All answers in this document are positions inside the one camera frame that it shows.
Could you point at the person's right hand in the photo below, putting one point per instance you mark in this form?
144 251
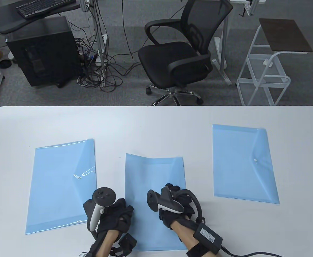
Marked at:
177 218

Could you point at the person's left hand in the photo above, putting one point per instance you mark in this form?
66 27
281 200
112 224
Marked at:
116 214

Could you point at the blue plastic snap envelope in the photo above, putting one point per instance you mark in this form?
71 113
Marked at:
151 174
57 187
239 166

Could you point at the person's right forearm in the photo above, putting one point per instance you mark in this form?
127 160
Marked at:
184 234

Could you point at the person's left forearm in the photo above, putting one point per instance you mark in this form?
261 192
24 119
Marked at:
105 243

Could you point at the white and black controller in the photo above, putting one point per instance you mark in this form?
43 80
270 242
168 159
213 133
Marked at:
103 196
169 206

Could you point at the black battery pack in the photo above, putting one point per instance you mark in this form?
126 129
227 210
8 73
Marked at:
207 235
84 254

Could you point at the black mesh office chair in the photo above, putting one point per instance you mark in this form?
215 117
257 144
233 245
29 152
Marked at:
169 57

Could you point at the white power strip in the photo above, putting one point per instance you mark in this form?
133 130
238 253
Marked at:
105 39

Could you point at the grey metal desk leg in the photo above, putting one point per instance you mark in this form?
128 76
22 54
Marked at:
99 40

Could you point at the black computer tower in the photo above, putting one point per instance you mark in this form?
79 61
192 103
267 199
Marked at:
44 53

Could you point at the small white object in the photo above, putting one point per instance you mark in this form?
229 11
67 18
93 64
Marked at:
267 63

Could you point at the black round lid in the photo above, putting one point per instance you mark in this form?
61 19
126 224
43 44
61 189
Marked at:
5 64

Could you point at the white cart with brown top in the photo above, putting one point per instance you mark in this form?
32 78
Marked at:
284 34

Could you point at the black keyboard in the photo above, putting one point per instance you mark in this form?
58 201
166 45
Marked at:
38 6

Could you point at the black keyboard desk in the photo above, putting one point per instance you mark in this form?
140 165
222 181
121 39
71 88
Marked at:
1 21

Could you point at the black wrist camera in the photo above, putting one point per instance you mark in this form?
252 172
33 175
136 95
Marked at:
128 242

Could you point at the white desk frame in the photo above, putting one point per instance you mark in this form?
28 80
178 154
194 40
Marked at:
224 40

